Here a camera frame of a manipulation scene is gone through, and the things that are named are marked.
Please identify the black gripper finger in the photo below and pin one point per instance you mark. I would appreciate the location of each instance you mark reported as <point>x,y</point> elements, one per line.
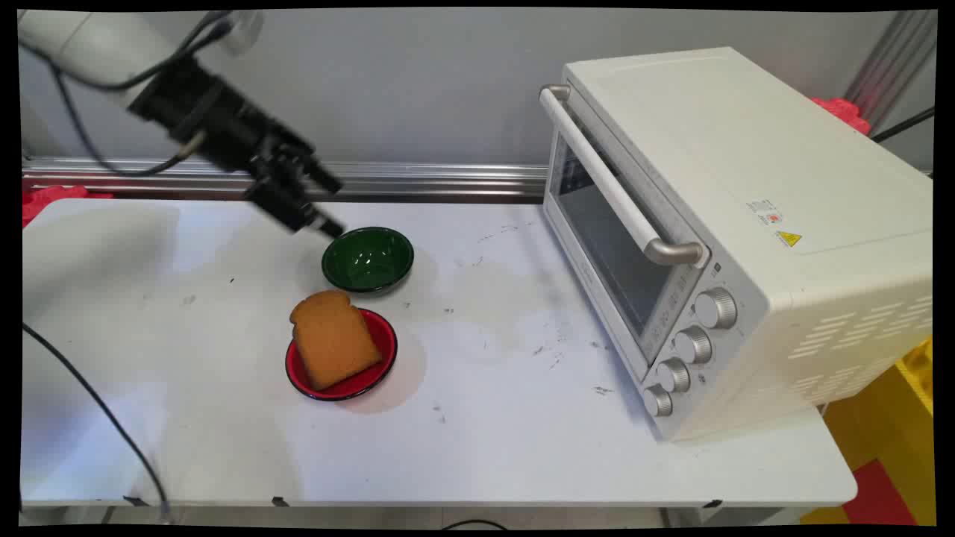
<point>317,173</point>
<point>298,212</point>

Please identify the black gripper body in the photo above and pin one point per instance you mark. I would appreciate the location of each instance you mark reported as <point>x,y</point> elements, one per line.
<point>201,119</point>

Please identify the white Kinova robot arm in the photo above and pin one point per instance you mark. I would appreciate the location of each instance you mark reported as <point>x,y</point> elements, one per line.
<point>82,45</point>

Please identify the green glossy bowl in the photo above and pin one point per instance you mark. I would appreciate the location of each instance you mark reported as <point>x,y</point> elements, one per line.
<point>367,259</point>

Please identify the brown bread slice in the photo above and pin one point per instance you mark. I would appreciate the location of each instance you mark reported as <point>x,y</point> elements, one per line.
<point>332,341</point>

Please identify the red plate with black rim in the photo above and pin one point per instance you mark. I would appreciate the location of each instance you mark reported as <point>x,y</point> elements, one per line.
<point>379,334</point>

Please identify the silver oven knob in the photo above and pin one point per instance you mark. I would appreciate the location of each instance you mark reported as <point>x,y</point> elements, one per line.
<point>715,308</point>
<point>658,400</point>
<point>693,344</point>
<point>674,375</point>

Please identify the white toaster oven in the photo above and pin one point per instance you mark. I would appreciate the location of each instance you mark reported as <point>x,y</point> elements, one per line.
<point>746,149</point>

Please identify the white label sticker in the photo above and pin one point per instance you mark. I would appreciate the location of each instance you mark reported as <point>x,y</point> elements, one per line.
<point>765,211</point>

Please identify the yellow warning sticker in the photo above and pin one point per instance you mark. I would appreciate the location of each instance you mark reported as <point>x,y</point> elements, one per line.
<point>788,239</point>

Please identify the yellow and red floor object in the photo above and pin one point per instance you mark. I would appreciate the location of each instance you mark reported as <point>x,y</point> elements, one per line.
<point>884,425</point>

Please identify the horizontal aluminium frame rail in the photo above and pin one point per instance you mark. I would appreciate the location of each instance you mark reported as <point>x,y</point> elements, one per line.
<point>448,179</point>

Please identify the red plastic bracket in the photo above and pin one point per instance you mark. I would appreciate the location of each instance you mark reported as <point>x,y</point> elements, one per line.
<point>843,113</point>
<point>46,201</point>

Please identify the upright aluminium frame post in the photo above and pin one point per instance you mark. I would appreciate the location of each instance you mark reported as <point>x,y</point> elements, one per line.
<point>891,63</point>

